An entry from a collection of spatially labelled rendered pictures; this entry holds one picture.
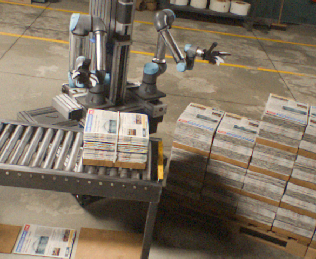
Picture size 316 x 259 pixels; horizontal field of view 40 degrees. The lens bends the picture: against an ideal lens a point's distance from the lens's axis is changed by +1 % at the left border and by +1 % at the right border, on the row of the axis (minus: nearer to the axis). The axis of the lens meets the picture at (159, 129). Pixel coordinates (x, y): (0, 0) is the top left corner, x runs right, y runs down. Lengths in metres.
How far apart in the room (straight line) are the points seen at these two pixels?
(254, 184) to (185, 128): 0.65
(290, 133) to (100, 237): 1.54
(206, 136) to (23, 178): 1.32
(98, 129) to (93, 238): 1.05
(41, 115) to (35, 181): 1.82
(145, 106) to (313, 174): 1.37
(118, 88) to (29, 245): 1.33
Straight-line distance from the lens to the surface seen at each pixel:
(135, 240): 3.31
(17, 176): 2.59
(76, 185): 2.55
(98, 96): 3.23
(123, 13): 3.24
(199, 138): 3.18
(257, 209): 3.39
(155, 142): 2.93
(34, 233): 3.32
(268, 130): 3.06
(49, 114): 4.37
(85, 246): 3.24
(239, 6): 9.09
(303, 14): 10.15
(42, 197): 3.65
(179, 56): 3.34
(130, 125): 2.59
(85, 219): 3.44
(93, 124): 2.56
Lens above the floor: 2.29
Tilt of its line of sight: 29 degrees down
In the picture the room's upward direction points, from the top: 9 degrees clockwise
